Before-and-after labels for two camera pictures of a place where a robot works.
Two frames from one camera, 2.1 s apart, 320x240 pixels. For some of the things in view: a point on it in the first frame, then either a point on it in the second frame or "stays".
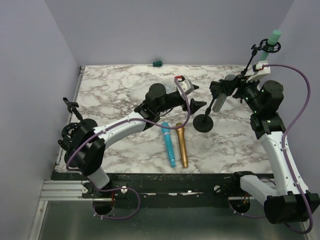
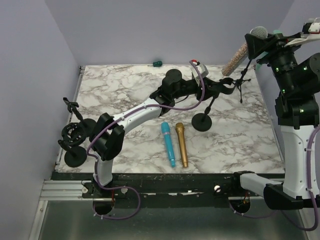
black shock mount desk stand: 71,134 stays
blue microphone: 169,145 stays
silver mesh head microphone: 222,97 → 242,53
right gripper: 230,85 → 255,43
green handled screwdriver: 157,64 stays
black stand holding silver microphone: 202,123 stays
